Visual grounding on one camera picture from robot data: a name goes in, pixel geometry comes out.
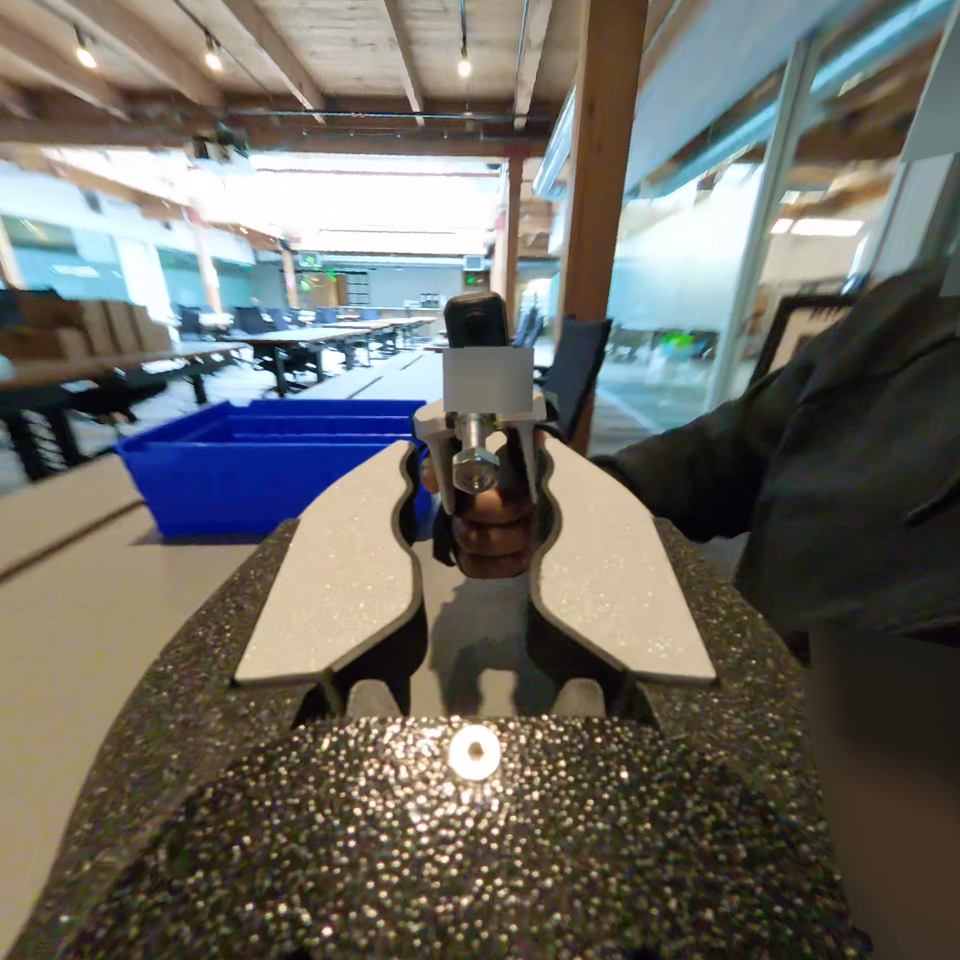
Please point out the long wooden work table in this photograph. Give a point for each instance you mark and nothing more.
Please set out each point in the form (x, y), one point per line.
(90, 371)

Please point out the silver hex bolt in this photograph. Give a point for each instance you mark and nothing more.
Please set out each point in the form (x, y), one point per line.
(471, 431)

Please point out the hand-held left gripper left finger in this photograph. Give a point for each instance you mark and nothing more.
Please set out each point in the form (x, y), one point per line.
(337, 585)

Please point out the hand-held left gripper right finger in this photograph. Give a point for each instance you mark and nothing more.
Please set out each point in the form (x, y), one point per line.
(622, 585)

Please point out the wooden support post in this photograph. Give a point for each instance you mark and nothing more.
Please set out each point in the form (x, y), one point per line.
(604, 187)
(514, 240)

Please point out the stack of cardboard boxes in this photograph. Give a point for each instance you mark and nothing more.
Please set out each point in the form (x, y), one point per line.
(82, 326)

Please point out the black office chair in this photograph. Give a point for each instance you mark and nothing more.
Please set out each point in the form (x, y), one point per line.
(574, 375)

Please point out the person's right forearm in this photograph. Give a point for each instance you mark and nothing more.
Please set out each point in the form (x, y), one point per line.
(675, 487)

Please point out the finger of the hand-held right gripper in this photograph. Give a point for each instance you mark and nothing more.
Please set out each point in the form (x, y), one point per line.
(431, 424)
(531, 421)

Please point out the person's right hand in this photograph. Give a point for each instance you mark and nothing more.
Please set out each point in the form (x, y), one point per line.
(491, 540)

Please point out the blue plastic bin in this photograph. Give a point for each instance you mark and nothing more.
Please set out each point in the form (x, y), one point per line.
(247, 472)

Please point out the silver hex nut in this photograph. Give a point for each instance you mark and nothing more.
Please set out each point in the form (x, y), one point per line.
(459, 474)

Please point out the row of dark office chairs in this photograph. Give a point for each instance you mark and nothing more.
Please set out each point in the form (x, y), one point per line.
(247, 321)

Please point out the black picture frame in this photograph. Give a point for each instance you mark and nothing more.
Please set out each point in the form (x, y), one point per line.
(780, 330)

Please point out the ceiling spot lamp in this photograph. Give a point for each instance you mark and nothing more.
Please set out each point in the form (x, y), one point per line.
(464, 67)
(86, 56)
(214, 60)

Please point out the row of office tables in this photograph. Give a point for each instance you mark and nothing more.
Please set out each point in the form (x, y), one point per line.
(330, 337)

